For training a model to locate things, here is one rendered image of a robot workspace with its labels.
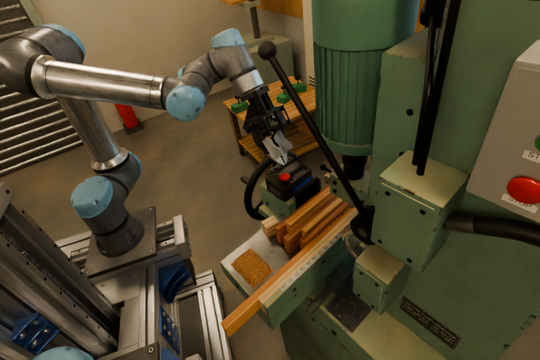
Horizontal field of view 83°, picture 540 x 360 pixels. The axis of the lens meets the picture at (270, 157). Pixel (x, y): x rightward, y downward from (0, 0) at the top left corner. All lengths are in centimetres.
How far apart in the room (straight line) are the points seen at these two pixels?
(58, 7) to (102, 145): 242
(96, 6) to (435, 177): 320
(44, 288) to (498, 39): 89
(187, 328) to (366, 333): 95
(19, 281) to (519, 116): 84
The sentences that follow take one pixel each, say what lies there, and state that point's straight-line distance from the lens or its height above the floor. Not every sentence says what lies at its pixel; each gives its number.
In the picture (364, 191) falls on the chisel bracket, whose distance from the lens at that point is 75.
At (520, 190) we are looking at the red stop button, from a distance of 39.
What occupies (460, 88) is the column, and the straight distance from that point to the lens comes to 43.
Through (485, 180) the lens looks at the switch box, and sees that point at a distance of 40.
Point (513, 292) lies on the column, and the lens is 60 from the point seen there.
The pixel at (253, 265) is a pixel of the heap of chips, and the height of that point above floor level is 92.
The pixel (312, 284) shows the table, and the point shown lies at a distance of 83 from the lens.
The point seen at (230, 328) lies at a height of 93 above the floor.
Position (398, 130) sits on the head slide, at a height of 130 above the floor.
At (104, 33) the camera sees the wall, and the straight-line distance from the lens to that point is 342.
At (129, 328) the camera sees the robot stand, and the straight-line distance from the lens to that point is 109.
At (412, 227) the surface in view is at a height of 124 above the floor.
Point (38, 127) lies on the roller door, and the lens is 362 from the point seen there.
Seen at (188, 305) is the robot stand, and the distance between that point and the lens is 166.
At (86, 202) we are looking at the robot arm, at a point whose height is 104.
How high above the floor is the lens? 160
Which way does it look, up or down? 38 degrees down
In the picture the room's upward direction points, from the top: 9 degrees counter-clockwise
